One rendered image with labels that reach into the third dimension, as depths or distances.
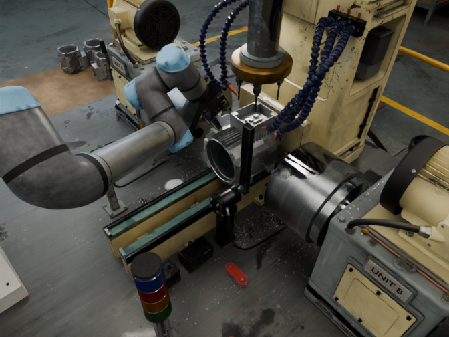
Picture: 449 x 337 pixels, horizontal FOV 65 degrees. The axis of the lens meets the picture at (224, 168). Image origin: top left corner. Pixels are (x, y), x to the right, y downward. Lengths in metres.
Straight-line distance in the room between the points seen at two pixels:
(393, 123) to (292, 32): 2.25
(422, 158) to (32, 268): 1.13
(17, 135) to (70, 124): 1.18
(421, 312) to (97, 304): 0.84
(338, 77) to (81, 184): 0.80
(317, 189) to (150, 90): 0.50
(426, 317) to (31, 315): 1.02
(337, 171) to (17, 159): 0.73
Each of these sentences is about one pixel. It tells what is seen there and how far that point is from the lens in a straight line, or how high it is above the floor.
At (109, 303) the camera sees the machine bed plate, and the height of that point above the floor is 0.80.
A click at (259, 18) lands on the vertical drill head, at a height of 1.46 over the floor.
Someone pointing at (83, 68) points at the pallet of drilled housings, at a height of 0.17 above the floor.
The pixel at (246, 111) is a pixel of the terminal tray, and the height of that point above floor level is 1.12.
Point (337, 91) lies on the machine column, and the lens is 1.17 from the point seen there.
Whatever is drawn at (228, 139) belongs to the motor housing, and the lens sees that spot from 1.12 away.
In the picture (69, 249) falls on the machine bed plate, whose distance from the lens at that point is 1.31.
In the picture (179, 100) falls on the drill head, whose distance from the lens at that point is 1.28.
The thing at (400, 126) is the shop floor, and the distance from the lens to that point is 3.36.
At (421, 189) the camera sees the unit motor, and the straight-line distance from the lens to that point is 0.80.
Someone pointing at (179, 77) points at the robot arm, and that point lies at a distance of 0.94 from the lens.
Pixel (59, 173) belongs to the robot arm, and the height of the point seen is 1.40.
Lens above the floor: 1.82
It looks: 44 degrees down
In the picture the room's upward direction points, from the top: 1 degrees clockwise
